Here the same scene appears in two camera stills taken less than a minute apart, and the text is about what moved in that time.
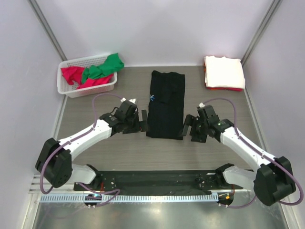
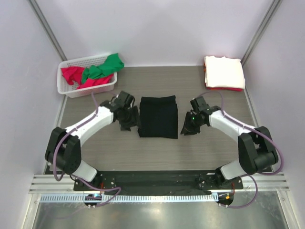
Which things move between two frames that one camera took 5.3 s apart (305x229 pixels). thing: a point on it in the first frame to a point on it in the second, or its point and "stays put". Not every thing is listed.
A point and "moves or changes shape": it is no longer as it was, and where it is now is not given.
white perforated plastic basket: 71,90 stays put
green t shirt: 113,65 stays put
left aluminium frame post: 47,29 stays put
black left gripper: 141,126 to 135,120
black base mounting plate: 163,182 stays put
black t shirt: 165,116 moves or changes shape
